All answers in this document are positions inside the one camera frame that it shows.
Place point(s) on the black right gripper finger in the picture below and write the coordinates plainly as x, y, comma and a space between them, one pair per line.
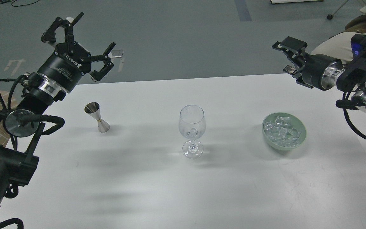
294, 50
297, 75

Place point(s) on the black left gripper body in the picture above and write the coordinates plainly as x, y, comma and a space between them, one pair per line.
65, 67

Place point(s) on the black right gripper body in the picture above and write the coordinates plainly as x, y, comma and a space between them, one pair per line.
321, 71

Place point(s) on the steel double jigger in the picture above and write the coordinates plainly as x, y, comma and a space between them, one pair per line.
93, 109

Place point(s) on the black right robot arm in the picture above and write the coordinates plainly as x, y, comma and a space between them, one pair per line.
352, 82

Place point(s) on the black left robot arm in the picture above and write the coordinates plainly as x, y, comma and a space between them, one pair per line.
24, 100

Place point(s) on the clear ice cubes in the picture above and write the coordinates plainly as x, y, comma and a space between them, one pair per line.
282, 132

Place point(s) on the clear wine glass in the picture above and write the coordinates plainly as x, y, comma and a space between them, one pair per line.
192, 126

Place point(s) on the office chair base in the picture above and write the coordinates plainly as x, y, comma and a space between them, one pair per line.
334, 12

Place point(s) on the green bowl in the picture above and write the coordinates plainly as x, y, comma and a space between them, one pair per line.
298, 123

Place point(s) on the seated person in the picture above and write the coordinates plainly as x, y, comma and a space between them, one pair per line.
339, 46

